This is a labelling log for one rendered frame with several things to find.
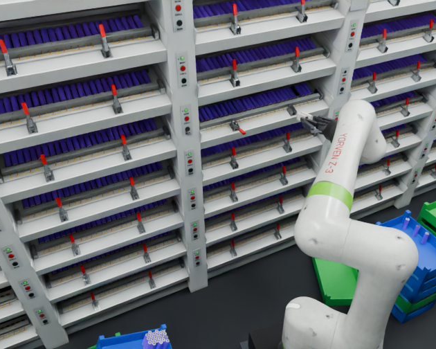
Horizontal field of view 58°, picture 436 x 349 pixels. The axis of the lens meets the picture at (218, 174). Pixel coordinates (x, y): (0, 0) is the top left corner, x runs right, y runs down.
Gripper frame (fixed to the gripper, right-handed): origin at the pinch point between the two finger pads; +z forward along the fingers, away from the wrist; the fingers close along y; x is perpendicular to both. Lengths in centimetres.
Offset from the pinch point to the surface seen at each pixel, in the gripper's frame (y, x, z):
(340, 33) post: 18.0, 29.0, 2.2
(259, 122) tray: -15.5, -0.7, 8.7
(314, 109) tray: 10.6, -1.3, 7.7
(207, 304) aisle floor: -47, -91, 14
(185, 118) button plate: -47.8, 10.3, 4.1
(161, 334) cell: -74, -85, 3
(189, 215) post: -49, -36, 13
